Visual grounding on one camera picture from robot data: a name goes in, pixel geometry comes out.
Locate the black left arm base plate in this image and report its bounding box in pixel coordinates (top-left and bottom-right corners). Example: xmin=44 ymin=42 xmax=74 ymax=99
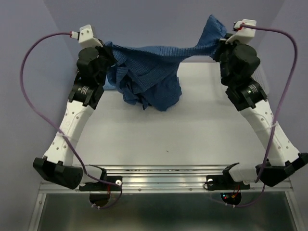
xmin=78 ymin=175 xmax=123 ymax=192

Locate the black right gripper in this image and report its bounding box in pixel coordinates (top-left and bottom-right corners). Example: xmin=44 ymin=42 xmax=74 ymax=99
xmin=214 ymin=33 xmax=248 ymax=86

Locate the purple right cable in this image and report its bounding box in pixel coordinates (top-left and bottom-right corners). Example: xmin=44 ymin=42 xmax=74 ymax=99
xmin=209 ymin=24 xmax=299 ymax=209

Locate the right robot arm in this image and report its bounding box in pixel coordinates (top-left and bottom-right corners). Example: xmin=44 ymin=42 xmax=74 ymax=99
xmin=210 ymin=38 xmax=308 ymax=190

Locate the white plastic basket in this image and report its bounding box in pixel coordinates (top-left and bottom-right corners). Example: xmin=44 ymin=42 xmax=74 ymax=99
xmin=253 ymin=65 xmax=270 ymax=94

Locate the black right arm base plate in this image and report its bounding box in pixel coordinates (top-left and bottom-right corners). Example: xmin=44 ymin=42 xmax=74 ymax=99
xmin=203 ymin=175 xmax=251 ymax=191

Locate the blue plaid long sleeve shirt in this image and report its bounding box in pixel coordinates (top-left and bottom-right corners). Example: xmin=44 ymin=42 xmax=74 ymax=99
xmin=104 ymin=15 xmax=227 ymax=111

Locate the aluminium front rail frame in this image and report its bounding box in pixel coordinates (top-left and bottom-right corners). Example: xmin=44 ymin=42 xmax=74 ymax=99
xmin=29 ymin=165 xmax=305 ymax=231

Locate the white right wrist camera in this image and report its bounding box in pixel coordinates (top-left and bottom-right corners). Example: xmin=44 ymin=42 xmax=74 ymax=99
xmin=226 ymin=19 xmax=257 ymax=44

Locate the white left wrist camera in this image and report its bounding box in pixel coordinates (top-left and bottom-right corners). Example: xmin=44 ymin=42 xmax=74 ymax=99
xmin=78 ymin=25 xmax=103 ymax=49

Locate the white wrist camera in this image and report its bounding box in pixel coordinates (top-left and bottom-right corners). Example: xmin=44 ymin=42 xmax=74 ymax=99
xmin=226 ymin=19 xmax=257 ymax=44
xmin=78 ymin=25 xmax=103 ymax=49

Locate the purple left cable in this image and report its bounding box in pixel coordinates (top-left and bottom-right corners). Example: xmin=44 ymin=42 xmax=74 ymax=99
xmin=19 ymin=31 xmax=123 ymax=210

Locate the purple cable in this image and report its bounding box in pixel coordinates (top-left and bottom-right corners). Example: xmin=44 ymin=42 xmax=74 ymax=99
xmin=19 ymin=31 xmax=123 ymax=210
xmin=209 ymin=24 xmax=299 ymax=209

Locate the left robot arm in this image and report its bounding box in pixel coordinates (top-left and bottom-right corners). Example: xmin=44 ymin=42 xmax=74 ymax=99
xmin=33 ymin=46 xmax=116 ymax=189

